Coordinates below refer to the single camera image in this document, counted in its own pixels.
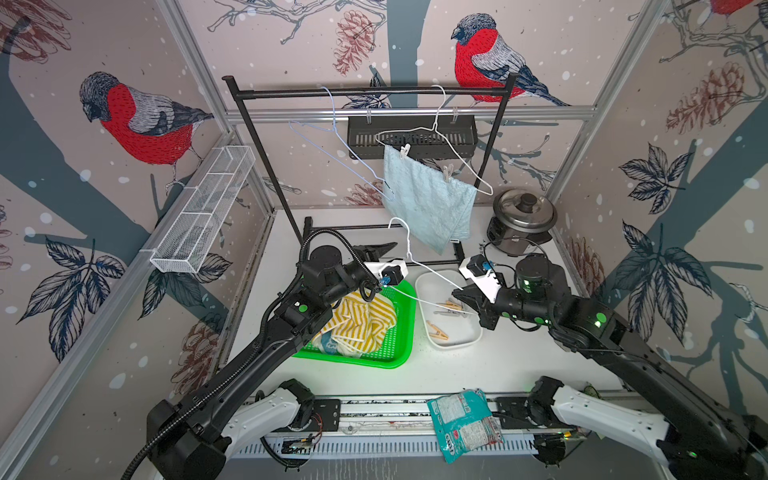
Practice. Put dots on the light blue wire hanger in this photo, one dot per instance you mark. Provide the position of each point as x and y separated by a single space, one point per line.
352 157

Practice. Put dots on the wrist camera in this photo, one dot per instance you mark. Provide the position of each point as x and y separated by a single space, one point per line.
389 273
479 270

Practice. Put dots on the yellow striped towel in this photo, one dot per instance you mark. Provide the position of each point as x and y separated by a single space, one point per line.
360 327

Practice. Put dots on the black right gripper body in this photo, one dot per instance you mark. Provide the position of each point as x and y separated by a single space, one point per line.
510 301

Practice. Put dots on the green plastic basket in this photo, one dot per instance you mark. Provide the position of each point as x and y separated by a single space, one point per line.
397 345

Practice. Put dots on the light blue towel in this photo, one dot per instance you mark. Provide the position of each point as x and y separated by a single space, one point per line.
437 210

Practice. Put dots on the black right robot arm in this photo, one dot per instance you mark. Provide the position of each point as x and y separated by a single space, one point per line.
689 433

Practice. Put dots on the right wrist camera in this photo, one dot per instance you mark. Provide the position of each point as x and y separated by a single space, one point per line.
479 270

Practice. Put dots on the beige clothespin yellow towel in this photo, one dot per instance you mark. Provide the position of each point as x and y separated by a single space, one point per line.
450 309
436 333

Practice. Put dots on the black wall basket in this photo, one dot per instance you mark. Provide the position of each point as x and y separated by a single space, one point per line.
455 135

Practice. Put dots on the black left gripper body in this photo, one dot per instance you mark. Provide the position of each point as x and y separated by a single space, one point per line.
353 273

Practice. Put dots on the teal snack packet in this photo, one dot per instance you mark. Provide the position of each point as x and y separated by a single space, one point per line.
463 422

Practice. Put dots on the teal patterned towel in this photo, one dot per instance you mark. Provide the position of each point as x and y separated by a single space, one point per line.
325 344

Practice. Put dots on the silver rice cooker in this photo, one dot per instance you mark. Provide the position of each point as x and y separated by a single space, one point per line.
522 219

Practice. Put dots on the black clothes rack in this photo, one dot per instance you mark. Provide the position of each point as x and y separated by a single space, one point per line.
241 96

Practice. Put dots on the white wire mesh shelf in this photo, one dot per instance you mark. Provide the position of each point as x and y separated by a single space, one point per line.
193 232

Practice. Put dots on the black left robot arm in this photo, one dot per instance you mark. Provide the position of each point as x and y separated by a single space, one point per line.
189 439

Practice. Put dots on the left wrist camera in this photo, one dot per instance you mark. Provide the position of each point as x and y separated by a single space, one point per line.
389 273

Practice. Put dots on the white rectangular tray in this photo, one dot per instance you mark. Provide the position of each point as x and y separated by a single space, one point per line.
433 288

